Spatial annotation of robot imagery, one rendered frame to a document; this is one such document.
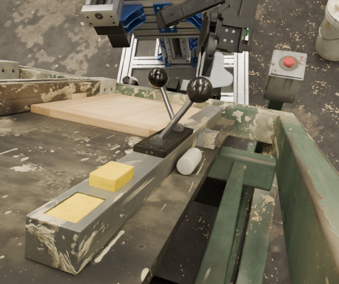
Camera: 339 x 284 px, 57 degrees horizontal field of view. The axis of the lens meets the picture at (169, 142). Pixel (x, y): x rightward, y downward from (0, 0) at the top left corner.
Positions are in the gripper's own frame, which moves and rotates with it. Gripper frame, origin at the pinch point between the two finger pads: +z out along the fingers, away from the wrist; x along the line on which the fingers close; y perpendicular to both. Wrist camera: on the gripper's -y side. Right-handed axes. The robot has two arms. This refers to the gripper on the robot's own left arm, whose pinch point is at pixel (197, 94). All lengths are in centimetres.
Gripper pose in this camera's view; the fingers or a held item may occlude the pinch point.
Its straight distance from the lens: 58.7
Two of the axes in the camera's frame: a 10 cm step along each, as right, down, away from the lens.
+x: -0.7, -2.6, 9.6
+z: -1.4, 9.6, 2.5
